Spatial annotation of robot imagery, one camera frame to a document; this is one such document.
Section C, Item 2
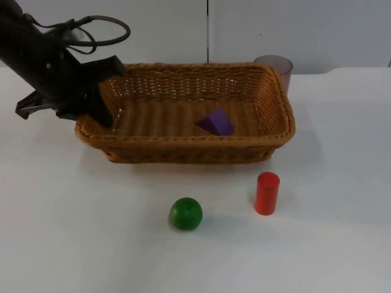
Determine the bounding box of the red cylinder block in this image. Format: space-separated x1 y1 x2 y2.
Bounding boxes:
254 172 281 215

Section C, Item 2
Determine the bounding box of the pale brown wicker basket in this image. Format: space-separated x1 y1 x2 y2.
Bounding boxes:
74 62 296 165

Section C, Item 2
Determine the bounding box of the clear cup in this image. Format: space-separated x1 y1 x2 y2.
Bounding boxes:
253 54 294 96

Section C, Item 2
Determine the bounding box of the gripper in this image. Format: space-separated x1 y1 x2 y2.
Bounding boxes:
41 54 126 128

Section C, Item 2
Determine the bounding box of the black cable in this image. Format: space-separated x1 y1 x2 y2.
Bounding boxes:
64 26 98 56
23 13 131 48

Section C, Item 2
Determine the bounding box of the green ball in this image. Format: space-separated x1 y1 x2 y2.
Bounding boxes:
169 197 204 231

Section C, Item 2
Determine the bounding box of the purple triangular block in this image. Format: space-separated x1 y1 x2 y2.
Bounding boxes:
195 107 235 137

